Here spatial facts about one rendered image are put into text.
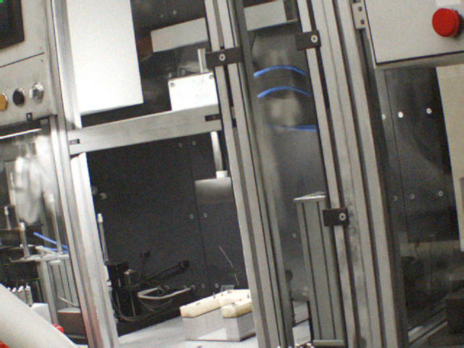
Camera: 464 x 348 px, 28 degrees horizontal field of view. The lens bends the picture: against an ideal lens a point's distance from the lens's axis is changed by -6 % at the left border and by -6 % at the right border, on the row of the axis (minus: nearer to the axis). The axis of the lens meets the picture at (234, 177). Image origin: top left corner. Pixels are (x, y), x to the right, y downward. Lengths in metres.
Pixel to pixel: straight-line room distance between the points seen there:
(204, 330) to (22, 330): 0.80
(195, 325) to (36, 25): 0.65
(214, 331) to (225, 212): 0.37
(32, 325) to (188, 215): 1.16
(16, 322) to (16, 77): 0.89
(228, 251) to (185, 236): 0.12
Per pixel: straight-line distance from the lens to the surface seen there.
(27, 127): 1.79
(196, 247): 2.18
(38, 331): 1.05
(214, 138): 1.80
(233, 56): 1.51
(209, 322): 1.82
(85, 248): 1.80
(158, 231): 2.24
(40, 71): 1.82
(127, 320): 1.96
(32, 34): 1.84
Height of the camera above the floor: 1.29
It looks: 3 degrees down
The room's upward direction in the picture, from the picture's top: 9 degrees counter-clockwise
